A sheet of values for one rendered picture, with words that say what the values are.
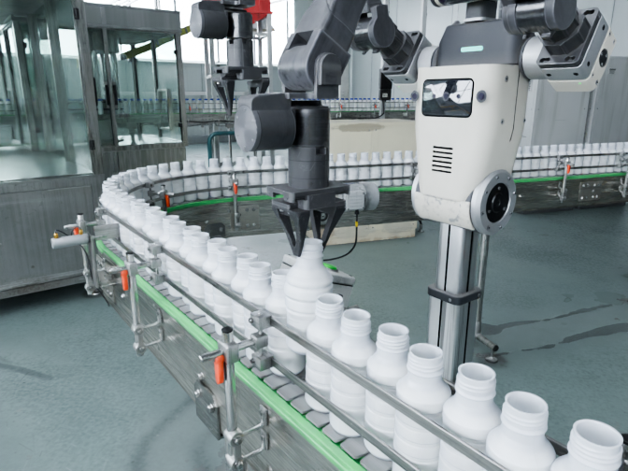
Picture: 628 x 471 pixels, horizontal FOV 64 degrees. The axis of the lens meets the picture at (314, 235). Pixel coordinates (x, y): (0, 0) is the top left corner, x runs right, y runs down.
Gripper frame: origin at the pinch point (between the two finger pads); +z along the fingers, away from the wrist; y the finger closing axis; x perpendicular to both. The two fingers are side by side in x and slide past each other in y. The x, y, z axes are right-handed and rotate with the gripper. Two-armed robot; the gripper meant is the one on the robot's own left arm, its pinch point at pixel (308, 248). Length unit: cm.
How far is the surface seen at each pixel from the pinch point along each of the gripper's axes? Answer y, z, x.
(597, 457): -2.2, 6.3, -42.2
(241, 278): -2.5, 9.2, 16.1
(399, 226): 326, 110, 289
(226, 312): -3.4, 16.9, 20.5
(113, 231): -5, 16, 84
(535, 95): 527, -20, 274
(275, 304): -3.1, 9.5, 4.4
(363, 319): 0.1, 6.5, -12.1
